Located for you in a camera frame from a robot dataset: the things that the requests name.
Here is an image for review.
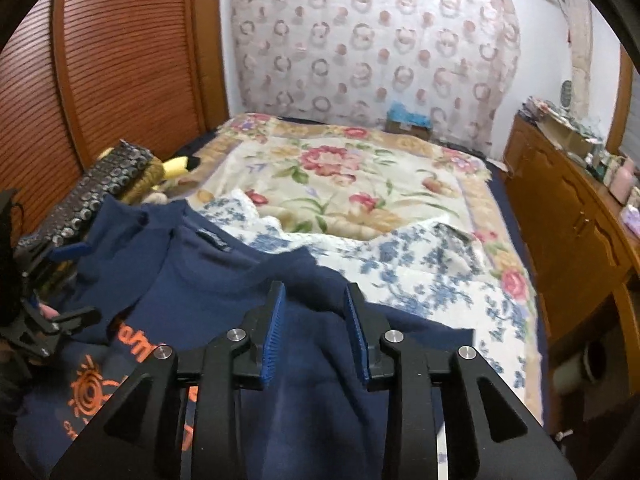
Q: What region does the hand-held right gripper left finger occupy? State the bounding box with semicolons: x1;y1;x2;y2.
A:
50;281;288;480

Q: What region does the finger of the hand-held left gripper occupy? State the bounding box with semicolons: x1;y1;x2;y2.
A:
15;239;94;277
0;299;103;357

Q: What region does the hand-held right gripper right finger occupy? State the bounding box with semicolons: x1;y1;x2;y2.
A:
342;282;576;480

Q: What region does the navy sweatshirt with orange print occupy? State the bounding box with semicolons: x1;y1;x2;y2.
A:
15;195;476;480

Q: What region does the white quilt with blue flowers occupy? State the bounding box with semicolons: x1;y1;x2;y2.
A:
192;187;546;480

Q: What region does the gold patterned cushion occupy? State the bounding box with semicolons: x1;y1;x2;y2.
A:
120;160;166;206

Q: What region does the yellow plush toy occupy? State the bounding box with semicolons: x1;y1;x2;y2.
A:
97;147;201;196

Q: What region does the beige blanket with pink flowers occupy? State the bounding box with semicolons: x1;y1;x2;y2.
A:
192;112;538;306

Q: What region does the small cardboard box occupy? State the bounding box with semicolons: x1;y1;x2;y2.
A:
385;117;433;142

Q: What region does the white cylindrical container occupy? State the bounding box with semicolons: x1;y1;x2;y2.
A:
552;345;608;396

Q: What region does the light blue cloth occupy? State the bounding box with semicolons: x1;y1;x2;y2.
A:
387;101;433;126

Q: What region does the wooden cabinet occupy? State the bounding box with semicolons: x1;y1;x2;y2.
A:
502;112;640;346

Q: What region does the open cardboard box with clutter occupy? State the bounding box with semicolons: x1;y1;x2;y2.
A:
542;110;596;157

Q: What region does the purple packet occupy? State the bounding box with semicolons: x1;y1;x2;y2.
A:
619;205;640;236

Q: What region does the sheer curtain with pink rings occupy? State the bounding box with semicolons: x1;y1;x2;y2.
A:
227;0;523;153

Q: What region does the pink vase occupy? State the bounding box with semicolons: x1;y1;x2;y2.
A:
610;157;639;206

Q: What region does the grey window blind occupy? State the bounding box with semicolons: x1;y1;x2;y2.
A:
617;65;640;161

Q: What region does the beige lace curtain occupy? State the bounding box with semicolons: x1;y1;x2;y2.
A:
565;0;594;116

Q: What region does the dark cushion with ring pattern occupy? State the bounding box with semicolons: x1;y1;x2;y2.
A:
15;142;153;261

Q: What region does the wooden window frame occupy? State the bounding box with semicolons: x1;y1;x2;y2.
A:
602;45;636;156

